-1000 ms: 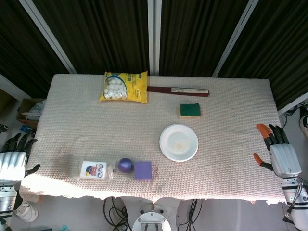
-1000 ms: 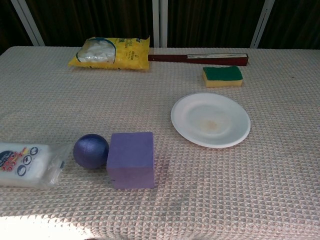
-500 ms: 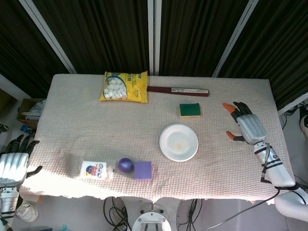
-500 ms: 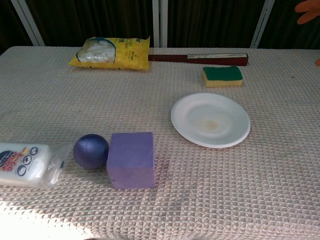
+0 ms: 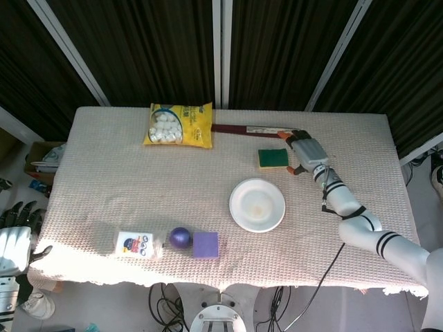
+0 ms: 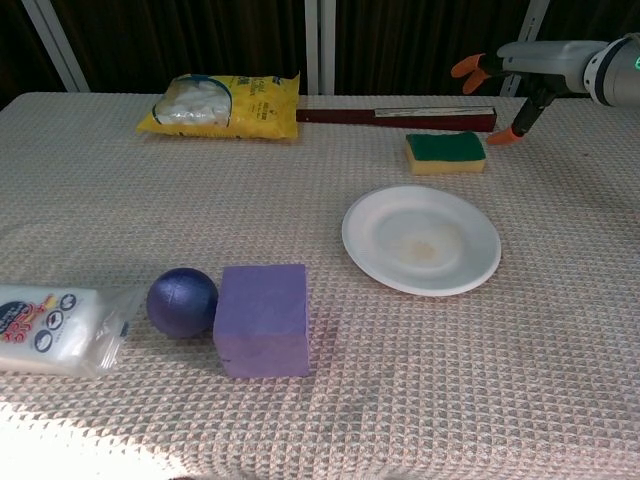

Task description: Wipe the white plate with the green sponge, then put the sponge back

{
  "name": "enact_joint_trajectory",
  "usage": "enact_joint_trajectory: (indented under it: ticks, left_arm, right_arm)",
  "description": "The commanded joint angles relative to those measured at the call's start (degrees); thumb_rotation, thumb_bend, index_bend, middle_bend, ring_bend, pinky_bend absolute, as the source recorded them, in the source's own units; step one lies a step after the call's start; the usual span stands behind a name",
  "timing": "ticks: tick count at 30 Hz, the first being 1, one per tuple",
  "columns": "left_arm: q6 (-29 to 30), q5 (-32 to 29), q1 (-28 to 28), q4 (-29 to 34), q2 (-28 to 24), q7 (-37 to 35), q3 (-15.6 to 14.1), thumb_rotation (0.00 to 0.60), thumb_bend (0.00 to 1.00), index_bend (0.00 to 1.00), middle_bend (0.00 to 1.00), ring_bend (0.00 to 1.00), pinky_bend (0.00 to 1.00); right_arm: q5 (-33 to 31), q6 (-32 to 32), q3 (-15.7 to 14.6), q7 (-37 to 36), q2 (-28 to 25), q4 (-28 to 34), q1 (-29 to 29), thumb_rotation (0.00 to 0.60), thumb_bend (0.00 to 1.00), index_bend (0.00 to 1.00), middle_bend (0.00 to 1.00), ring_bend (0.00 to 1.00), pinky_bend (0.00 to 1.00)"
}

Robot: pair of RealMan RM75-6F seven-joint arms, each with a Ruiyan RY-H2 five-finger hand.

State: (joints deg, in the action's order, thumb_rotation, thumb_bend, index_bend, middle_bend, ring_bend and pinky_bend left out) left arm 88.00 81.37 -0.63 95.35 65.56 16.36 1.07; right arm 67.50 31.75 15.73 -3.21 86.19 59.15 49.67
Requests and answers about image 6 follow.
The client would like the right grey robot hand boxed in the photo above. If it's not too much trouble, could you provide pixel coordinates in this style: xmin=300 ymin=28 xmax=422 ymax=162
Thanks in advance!
xmin=451 ymin=40 xmax=604 ymax=146

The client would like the green yellow sponge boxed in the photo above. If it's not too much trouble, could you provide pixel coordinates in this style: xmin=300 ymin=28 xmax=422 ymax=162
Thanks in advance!
xmin=404 ymin=131 xmax=487 ymax=176

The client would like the white paper plate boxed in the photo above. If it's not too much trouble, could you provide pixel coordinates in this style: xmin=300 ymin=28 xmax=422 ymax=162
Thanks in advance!
xmin=341 ymin=184 xmax=502 ymax=297

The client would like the dark pleated curtain panel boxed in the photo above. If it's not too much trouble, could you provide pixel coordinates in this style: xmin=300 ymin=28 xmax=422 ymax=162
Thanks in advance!
xmin=0 ymin=0 xmax=66 ymax=109
xmin=49 ymin=0 xmax=307 ymax=96
xmin=334 ymin=0 xmax=531 ymax=96
xmin=514 ymin=0 xmax=640 ymax=100

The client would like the dark red folded fan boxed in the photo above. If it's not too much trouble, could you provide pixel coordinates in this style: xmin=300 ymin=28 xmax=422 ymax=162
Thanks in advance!
xmin=295 ymin=104 xmax=497 ymax=134

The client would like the yellow cotton ball bag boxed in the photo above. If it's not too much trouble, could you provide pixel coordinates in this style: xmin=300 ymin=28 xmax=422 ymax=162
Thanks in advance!
xmin=135 ymin=71 xmax=301 ymax=143

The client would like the white woven tablecloth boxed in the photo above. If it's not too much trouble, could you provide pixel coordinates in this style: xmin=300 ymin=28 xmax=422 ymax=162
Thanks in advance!
xmin=0 ymin=92 xmax=640 ymax=480

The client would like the purple foam cube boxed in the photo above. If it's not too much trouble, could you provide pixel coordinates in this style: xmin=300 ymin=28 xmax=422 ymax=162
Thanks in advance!
xmin=212 ymin=263 xmax=312 ymax=379

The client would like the purple ball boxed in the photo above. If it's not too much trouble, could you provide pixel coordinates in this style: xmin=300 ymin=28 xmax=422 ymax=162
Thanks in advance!
xmin=145 ymin=267 xmax=220 ymax=340

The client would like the white packet in zip bag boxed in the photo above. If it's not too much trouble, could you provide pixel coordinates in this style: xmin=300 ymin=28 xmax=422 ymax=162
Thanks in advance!
xmin=0 ymin=283 xmax=144 ymax=377

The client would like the white slanted frame bar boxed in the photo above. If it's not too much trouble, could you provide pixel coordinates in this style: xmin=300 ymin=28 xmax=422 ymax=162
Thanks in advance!
xmin=20 ymin=0 xmax=91 ymax=93
xmin=499 ymin=0 xmax=551 ymax=99

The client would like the white upright frame bar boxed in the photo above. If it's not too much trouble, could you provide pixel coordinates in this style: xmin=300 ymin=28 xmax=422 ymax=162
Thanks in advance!
xmin=304 ymin=0 xmax=321 ymax=96
xmin=320 ymin=0 xmax=336 ymax=96

